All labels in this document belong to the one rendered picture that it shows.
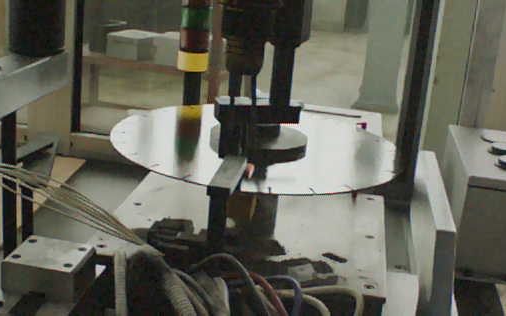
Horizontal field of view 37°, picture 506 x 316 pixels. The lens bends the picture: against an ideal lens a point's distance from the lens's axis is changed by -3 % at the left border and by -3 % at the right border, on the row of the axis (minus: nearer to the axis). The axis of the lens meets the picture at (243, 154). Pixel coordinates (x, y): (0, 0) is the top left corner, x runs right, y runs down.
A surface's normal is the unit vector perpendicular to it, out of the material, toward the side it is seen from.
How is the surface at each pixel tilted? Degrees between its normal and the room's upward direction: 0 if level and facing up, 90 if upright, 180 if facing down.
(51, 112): 90
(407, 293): 0
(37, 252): 0
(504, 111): 90
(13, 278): 90
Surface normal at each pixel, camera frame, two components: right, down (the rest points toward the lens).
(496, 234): -0.16, 0.28
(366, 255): 0.09, -0.95
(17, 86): 0.98, 0.13
